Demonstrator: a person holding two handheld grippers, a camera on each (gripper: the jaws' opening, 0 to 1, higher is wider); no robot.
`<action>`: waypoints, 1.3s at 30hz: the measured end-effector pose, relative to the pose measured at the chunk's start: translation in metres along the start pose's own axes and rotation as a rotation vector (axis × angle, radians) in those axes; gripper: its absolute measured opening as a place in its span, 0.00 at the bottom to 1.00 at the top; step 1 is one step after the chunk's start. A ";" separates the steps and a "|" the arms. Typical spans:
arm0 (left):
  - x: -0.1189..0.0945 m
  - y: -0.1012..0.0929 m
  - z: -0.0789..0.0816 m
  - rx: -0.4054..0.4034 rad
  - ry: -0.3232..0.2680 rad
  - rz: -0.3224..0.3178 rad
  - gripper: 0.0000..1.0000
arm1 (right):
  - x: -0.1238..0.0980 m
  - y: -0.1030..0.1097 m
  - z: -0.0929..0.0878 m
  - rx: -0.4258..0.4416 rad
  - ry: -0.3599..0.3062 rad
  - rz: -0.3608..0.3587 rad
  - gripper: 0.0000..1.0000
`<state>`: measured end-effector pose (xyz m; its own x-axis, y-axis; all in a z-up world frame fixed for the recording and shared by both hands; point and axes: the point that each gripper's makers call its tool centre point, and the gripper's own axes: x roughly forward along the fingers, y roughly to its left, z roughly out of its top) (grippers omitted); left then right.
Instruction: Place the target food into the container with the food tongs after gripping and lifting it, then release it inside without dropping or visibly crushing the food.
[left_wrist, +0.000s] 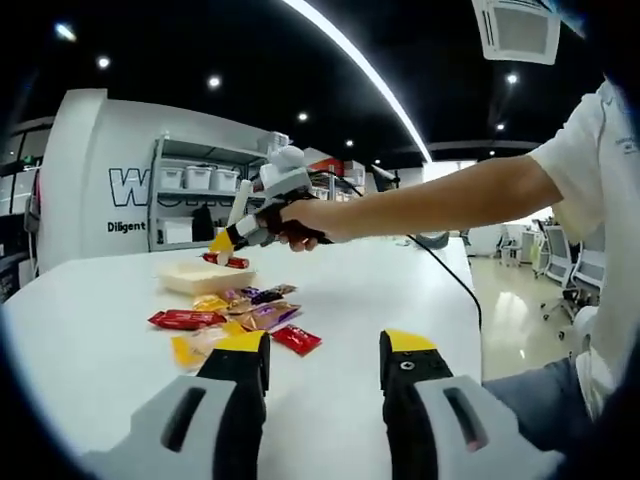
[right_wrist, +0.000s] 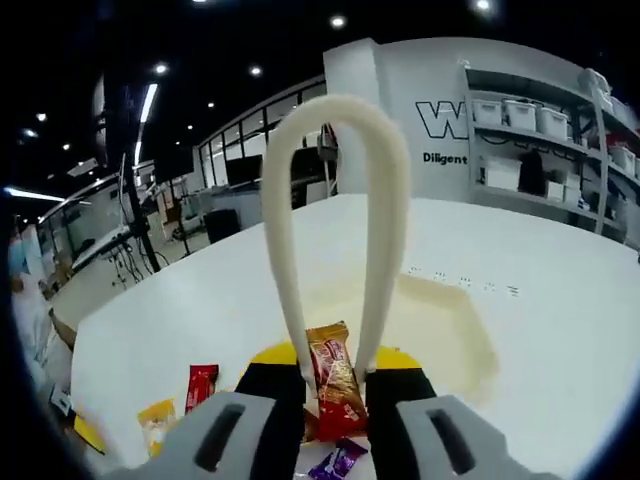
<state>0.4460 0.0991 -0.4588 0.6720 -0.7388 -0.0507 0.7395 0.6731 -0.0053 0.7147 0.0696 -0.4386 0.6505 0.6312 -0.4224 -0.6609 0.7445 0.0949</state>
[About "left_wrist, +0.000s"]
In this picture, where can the yellow food packet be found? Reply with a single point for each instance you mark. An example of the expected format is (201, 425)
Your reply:
(200, 347)

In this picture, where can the grey metal shelf rack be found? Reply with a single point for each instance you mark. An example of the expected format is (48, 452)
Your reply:
(155, 200)

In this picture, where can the white cardboard box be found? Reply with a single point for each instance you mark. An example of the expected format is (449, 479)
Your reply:
(177, 231)

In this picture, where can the long red food packet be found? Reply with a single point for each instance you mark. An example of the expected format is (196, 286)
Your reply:
(187, 319)

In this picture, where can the person's right hand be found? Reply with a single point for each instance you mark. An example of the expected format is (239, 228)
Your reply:
(307, 222)

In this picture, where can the orange red food packet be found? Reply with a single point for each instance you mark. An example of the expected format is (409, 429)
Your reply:
(240, 261)

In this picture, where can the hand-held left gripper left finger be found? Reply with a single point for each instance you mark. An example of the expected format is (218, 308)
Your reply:
(235, 400)

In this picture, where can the beige food container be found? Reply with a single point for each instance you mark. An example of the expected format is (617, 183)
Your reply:
(200, 282)

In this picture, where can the brown purple food packet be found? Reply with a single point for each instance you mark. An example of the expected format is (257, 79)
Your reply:
(270, 315)

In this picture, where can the ceiling air vent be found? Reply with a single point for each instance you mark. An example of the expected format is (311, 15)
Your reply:
(520, 30)

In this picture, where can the person's blue jeans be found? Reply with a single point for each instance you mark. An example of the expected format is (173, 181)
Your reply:
(540, 395)

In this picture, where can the black backpack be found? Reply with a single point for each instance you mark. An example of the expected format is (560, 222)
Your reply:
(202, 225)

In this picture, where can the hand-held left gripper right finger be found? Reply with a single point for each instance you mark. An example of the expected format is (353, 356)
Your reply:
(410, 410)

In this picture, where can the white office chair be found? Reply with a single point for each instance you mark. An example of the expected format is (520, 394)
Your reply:
(592, 270)
(560, 255)

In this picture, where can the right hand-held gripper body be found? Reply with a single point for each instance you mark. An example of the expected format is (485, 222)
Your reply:
(287, 180)

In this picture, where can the small red food packet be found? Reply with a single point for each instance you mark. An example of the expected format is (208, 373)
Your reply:
(296, 339)

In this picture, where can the ceiling light strip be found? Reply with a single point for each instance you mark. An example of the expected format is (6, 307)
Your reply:
(370, 70)

